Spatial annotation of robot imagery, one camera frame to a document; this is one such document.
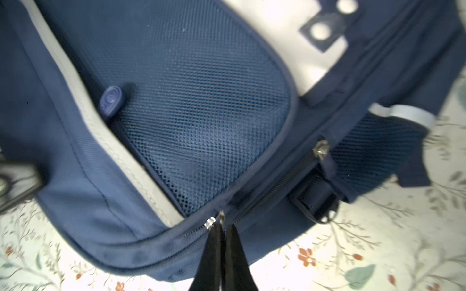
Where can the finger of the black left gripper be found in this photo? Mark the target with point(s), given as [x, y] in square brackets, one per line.
[19, 182]

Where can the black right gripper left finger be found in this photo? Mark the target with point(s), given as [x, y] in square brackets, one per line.
[209, 273]

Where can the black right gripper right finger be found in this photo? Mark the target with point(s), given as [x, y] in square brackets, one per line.
[237, 272]

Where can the navy blue student backpack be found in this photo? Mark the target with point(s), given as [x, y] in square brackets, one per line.
[151, 121]

